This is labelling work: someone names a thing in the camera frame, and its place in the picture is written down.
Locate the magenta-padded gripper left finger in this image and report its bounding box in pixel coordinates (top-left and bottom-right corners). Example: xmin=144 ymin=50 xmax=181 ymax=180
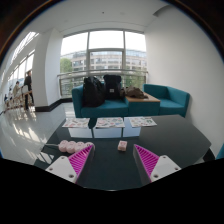
xmin=45 ymin=144 xmax=96 ymax=185

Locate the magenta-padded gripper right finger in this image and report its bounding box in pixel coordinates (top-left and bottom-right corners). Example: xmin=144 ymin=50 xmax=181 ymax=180
xmin=132 ymin=143 xmax=182 ymax=186

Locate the small pink charger block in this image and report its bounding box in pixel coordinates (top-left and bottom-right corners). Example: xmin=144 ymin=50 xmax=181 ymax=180
xmin=117 ymin=140 xmax=129 ymax=153

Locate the pink power strip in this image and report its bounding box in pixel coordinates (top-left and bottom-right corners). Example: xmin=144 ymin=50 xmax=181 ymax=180
xmin=58 ymin=139 xmax=96 ymax=155

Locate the teal armchair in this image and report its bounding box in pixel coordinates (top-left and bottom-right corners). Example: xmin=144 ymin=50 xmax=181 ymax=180
xmin=142 ymin=83 xmax=191 ymax=118

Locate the teal sofa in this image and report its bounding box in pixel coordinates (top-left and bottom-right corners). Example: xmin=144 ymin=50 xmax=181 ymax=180
xmin=71 ymin=83 xmax=131 ymax=119

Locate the brown jacket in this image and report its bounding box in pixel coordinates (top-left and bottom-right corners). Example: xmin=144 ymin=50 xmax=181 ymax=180
xmin=122 ymin=86 xmax=149 ymax=100

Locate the group of white chairs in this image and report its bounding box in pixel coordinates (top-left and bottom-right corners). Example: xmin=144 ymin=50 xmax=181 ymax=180
xmin=3 ymin=87 xmax=34 ymax=112

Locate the bulky black backpack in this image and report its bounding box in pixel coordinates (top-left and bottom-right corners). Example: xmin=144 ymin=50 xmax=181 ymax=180
xmin=82 ymin=76 xmax=106 ymax=108

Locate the person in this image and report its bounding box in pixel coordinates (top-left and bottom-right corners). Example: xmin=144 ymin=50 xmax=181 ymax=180
xmin=23 ymin=70 xmax=35 ymax=111
xmin=12 ymin=80 xmax=21 ymax=100

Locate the glass balcony railing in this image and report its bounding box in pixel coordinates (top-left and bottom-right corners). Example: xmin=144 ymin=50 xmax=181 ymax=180
xmin=56 ymin=68 xmax=149 ymax=99

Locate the boxy black backpack with label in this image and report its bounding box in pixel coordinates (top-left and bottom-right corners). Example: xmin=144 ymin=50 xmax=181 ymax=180
xmin=102 ymin=73 xmax=123 ymax=101

